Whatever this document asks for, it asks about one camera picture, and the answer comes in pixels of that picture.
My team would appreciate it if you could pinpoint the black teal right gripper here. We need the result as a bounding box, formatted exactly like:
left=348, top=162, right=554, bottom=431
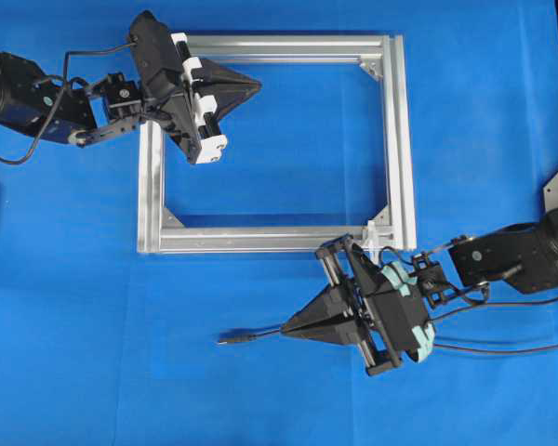
left=281, top=235, right=435, bottom=376

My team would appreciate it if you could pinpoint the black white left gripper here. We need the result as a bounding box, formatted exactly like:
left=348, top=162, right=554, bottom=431
left=127, top=10, right=262, bottom=164

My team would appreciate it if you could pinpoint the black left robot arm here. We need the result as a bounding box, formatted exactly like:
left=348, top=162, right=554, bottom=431
left=0, top=10, right=261, bottom=164

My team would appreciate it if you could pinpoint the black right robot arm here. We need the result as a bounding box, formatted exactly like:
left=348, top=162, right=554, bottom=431
left=280, top=207, right=558, bottom=375

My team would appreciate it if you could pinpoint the white zip tie loop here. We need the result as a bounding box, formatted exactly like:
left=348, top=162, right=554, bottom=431
left=361, top=220, right=382, bottom=265

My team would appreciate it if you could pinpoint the aluminium extrusion rectangular frame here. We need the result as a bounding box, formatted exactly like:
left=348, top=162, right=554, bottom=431
left=137, top=34, right=417, bottom=254

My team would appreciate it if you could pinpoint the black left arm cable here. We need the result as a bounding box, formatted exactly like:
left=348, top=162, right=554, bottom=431
left=0, top=40, right=139, bottom=166

